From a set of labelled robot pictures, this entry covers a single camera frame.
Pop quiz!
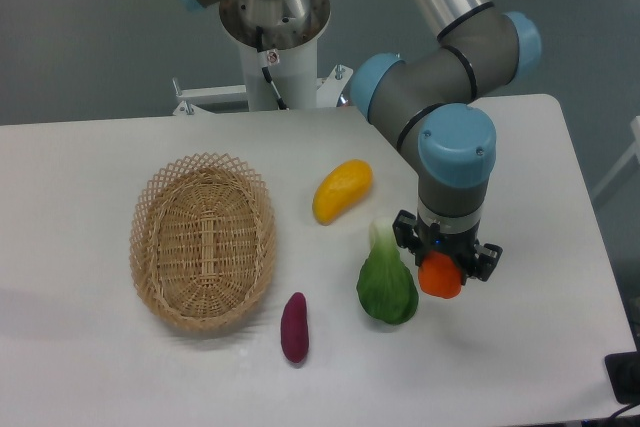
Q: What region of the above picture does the white frame right edge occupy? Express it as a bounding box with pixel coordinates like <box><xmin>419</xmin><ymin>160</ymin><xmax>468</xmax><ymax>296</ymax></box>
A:
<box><xmin>590</xmin><ymin>116</ymin><xmax>639</xmax><ymax>208</ymax></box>

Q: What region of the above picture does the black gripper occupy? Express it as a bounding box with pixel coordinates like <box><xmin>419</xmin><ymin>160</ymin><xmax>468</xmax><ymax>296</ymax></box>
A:
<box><xmin>392</xmin><ymin>210</ymin><xmax>502</xmax><ymax>285</ymax></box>

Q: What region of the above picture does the green bok choy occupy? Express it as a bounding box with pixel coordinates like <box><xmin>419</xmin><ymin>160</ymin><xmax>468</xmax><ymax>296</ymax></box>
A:
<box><xmin>356</xmin><ymin>218</ymin><xmax>419</xmax><ymax>325</ymax></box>

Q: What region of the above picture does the woven wicker basket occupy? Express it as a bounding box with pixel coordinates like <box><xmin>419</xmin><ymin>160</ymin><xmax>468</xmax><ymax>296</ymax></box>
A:
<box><xmin>129</xmin><ymin>153</ymin><xmax>277</xmax><ymax>332</ymax></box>

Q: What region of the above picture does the orange fruit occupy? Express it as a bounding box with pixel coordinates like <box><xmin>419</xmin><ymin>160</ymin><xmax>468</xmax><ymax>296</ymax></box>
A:
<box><xmin>418</xmin><ymin>251</ymin><xmax>462</xmax><ymax>299</ymax></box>

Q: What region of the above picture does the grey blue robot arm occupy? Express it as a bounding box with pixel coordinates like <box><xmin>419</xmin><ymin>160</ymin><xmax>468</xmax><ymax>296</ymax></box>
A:
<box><xmin>181</xmin><ymin>0</ymin><xmax>541</xmax><ymax>298</ymax></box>

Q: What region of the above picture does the purple sweet potato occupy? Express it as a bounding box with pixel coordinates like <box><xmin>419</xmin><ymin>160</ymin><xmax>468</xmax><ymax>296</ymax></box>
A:
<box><xmin>280</xmin><ymin>292</ymin><xmax>309</xmax><ymax>364</ymax></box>

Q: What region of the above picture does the black cable on pedestal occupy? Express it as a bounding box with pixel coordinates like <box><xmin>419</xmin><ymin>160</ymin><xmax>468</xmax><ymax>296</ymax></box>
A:
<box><xmin>254</xmin><ymin>25</ymin><xmax>290</xmax><ymax>111</ymax></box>

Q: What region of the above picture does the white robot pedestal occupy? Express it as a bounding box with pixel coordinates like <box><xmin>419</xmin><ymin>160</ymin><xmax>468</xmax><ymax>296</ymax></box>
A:
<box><xmin>173</xmin><ymin>40</ymin><xmax>354</xmax><ymax>116</ymax></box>

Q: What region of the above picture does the black device at table edge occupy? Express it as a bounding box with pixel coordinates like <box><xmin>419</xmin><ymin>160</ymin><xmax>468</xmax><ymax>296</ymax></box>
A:
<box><xmin>604</xmin><ymin>351</ymin><xmax>639</xmax><ymax>404</ymax></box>

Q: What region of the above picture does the yellow mango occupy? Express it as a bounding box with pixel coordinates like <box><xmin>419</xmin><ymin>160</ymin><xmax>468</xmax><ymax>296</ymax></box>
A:
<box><xmin>312</xmin><ymin>159</ymin><xmax>373</xmax><ymax>225</ymax></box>

